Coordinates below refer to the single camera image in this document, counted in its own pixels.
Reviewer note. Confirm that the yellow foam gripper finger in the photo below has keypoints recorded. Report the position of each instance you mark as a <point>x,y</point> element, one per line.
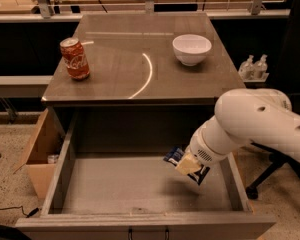
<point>188,164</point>

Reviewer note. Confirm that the blue rxbar blueberry wrapper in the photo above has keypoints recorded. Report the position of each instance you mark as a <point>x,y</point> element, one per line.
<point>175,155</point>

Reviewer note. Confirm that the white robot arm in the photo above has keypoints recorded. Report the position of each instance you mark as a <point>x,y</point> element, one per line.
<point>243,116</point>

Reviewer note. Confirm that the open grey top drawer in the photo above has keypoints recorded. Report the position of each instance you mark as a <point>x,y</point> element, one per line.
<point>111,177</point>

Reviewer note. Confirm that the grey counter cabinet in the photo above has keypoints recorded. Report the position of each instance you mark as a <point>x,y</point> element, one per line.
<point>132,62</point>

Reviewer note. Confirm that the white ceramic bowl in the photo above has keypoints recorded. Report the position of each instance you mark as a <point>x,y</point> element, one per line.
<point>191,49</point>

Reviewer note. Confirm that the right clear sanitizer bottle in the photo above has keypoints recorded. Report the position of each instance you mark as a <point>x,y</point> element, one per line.
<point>260,67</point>

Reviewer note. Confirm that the small white cup in box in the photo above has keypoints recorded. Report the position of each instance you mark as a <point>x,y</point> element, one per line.
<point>52,159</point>

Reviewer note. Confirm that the cardboard box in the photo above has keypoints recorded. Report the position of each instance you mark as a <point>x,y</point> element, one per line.
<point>44,141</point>

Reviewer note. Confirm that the red coca-cola can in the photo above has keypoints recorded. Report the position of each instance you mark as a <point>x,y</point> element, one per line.
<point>75,59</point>

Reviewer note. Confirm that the black office chair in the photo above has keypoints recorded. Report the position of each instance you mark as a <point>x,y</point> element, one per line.
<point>286,77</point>

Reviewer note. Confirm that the black drawer handle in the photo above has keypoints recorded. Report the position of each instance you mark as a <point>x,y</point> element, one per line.
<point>148,235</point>

